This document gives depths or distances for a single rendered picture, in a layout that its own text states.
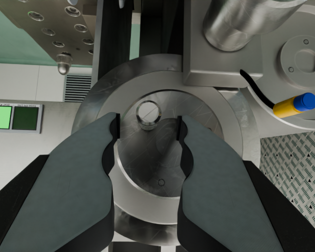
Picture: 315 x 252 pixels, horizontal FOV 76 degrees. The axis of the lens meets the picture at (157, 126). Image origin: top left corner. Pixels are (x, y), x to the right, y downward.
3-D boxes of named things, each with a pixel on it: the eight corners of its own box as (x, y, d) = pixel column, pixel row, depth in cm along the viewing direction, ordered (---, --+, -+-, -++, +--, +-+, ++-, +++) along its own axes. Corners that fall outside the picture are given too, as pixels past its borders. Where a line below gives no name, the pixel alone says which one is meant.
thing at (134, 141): (173, 225, 13) (90, 143, 13) (169, 216, 15) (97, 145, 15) (247, 140, 14) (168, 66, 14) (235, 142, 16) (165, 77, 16)
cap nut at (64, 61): (69, 54, 48) (67, 72, 47) (74, 61, 52) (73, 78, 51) (53, 53, 48) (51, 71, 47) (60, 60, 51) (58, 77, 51)
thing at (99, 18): (111, -106, 19) (97, 84, 16) (130, 37, 42) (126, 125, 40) (105, -106, 19) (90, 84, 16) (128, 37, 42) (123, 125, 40)
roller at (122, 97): (242, 74, 16) (244, 227, 15) (183, 123, 42) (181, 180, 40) (97, 65, 16) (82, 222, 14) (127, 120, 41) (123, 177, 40)
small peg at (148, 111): (149, 130, 11) (130, 112, 11) (148, 135, 14) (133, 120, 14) (167, 112, 11) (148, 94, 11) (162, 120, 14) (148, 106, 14)
